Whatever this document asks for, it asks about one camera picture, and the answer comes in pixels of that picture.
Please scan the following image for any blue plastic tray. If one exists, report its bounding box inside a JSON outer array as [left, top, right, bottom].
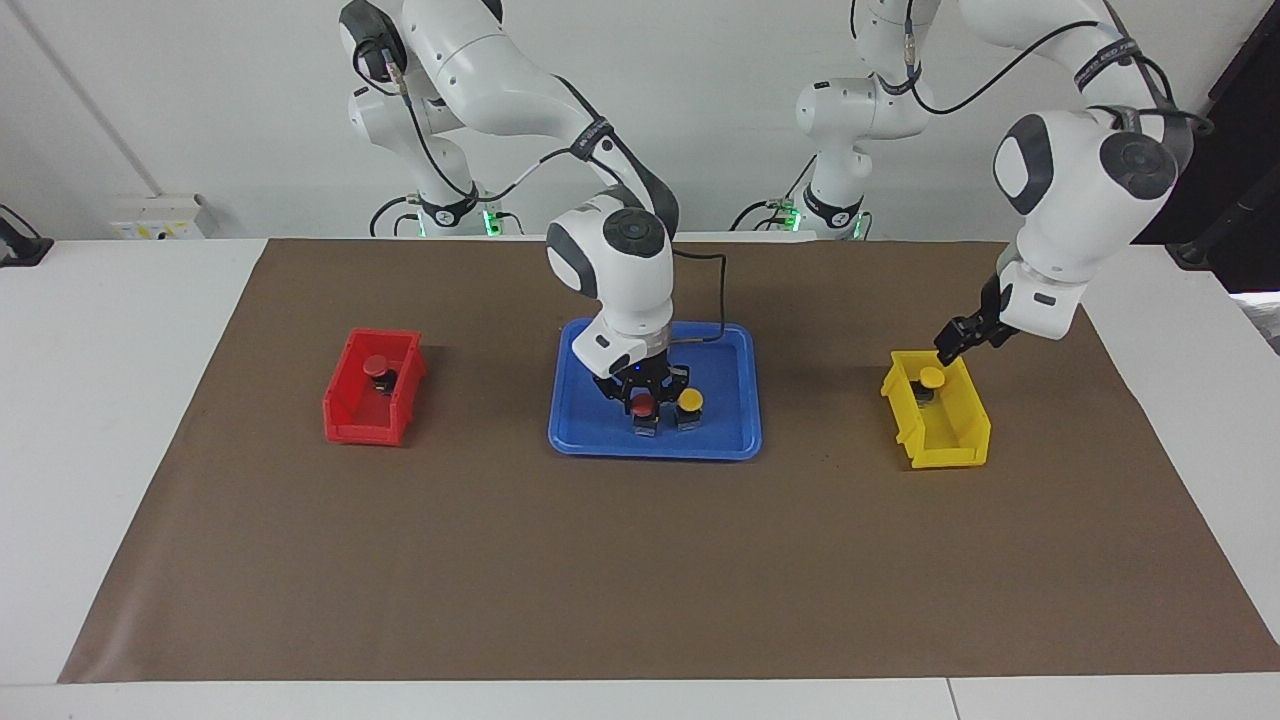
[[547, 318, 763, 462]]

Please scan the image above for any yellow plastic bin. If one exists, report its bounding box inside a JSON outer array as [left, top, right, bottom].
[[880, 349, 993, 471]]

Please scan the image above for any brown table mat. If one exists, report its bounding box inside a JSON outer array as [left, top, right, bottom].
[[58, 238, 1280, 685]]

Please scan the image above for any red plastic bin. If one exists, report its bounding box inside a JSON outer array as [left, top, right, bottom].
[[322, 328, 428, 447]]

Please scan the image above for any black background panel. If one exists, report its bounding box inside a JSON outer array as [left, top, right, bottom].
[[1140, 30, 1280, 293]]

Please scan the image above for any black table clamp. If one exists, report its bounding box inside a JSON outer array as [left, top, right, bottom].
[[0, 205, 53, 268]]

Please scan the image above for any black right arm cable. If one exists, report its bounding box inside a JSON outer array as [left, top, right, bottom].
[[380, 40, 727, 346]]

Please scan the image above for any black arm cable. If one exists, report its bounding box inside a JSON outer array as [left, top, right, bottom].
[[850, 0, 1213, 136], [380, 40, 727, 346]]

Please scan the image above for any black base cable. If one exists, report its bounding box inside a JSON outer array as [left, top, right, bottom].
[[730, 158, 816, 233], [368, 195, 421, 239]]

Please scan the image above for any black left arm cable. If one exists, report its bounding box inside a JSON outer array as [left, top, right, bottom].
[[850, 0, 1213, 136]]

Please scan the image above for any black camera stand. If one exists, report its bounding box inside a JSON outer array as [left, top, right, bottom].
[[1178, 170, 1280, 269]]

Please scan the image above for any white wall socket box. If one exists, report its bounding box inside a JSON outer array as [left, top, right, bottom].
[[108, 194, 217, 240]]

